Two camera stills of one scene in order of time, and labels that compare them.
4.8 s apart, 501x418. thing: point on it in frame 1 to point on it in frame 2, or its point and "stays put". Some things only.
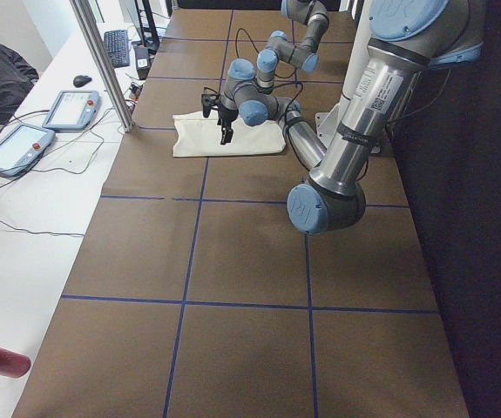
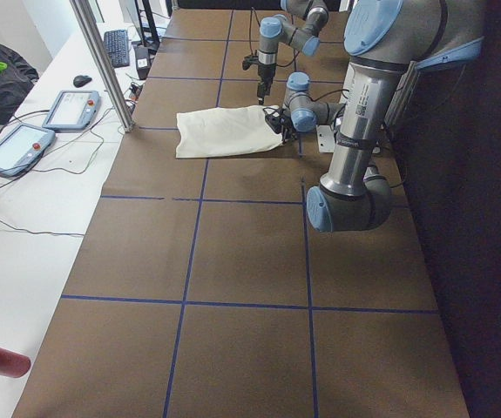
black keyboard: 117,43 stays put
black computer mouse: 82,80 stays put
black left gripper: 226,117 to 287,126
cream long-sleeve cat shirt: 197,135 stays put
